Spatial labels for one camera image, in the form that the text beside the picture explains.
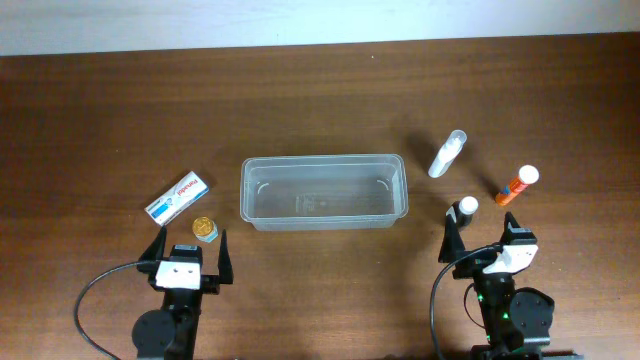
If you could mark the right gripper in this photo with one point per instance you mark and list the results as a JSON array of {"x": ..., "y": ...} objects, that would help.
[{"x": 465, "y": 270}]

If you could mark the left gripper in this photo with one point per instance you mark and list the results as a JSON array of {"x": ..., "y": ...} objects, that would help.
[{"x": 211, "y": 284}]

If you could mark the dark bottle white cap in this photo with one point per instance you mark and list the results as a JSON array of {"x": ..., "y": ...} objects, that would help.
[{"x": 462, "y": 211}]

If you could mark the orange tube white cap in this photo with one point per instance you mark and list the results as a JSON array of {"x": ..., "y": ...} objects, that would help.
[{"x": 527, "y": 175}]

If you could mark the white Panadol box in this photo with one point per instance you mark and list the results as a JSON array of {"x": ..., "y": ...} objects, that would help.
[{"x": 176, "y": 199}]

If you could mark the white spray bottle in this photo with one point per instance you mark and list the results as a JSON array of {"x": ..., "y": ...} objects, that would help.
[{"x": 447, "y": 153}]

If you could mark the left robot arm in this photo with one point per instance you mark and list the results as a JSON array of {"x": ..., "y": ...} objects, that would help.
[{"x": 170, "y": 331}]

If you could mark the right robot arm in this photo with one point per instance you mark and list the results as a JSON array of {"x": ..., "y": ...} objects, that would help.
[{"x": 516, "y": 321}]

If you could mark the clear plastic container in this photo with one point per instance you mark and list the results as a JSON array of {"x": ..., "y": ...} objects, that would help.
[{"x": 323, "y": 192}]

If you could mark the small jar gold lid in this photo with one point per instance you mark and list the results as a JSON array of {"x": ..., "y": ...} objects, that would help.
[{"x": 204, "y": 229}]

